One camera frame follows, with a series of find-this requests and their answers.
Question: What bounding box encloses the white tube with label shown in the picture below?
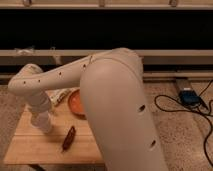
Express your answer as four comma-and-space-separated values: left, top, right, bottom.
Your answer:
49, 89, 70, 106

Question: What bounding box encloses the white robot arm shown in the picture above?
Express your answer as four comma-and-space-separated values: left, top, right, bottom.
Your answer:
8, 48, 168, 171

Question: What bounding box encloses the black cable on floor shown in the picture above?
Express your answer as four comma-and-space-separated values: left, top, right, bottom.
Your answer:
154, 79, 213, 168

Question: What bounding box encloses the blue power adapter box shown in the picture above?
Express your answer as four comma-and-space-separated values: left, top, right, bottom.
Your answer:
179, 89, 200, 106

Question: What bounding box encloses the orange round plate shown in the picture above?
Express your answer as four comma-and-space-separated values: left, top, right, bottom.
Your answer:
68, 89, 85, 117

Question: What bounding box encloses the wooden table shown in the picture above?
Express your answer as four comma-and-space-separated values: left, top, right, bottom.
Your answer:
3, 98, 107, 171

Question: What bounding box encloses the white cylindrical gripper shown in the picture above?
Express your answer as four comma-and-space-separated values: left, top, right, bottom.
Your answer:
29, 96, 51, 119

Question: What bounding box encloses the red-brown snack wrapper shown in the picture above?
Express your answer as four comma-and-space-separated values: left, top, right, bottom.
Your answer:
62, 126, 76, 151

